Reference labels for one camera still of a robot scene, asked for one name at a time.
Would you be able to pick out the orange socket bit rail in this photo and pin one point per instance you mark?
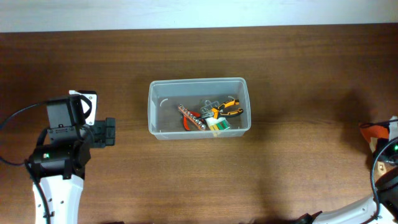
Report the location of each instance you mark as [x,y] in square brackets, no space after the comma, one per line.
[183,109]

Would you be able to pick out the orange black needle nose pliers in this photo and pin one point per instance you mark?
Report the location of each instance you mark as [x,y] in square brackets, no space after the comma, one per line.
[228,109]

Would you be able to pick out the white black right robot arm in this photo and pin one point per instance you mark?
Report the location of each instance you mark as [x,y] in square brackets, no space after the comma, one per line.
[379,207]

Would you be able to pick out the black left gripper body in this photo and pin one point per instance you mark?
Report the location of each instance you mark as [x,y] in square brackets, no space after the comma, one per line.
[104,132]

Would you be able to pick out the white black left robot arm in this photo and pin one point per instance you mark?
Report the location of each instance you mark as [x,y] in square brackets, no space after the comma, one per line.
[57,164]

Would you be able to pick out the clear case of coloured plugs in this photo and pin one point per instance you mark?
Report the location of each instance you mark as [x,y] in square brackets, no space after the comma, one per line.
[220,124]

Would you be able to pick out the red scraper with wooden handle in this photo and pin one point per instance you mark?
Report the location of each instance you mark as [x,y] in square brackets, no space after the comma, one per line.
[371,134]

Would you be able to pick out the clear plastic storage container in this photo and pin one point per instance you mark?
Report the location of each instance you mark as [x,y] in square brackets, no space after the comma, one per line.
[165,122]

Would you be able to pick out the red handled small pliers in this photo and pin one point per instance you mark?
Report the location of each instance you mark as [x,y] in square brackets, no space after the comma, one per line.
[189,122]

